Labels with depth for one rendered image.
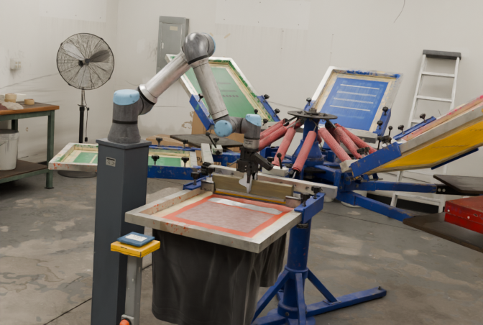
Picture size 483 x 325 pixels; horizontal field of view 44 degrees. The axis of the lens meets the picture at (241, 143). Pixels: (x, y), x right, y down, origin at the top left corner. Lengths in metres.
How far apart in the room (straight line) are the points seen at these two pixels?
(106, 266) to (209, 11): 5.03
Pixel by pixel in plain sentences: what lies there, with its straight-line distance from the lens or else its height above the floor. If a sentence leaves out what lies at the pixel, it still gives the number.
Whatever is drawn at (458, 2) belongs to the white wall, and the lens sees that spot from 6.69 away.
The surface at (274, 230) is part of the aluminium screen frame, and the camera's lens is 2.33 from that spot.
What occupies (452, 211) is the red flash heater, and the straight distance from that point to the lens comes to 2.66.
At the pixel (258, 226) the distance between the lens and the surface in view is 2.47.
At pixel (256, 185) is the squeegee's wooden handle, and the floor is 1.05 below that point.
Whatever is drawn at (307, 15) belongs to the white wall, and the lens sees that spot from 7.00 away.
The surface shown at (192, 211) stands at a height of 0.96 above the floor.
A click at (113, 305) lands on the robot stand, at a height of 0.43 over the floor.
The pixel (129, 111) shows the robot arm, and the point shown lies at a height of 1.34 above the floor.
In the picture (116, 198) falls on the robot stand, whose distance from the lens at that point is 2.79.
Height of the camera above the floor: 1.70
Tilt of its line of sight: 10 degrees down
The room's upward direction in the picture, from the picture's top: 5 degrees clockwise
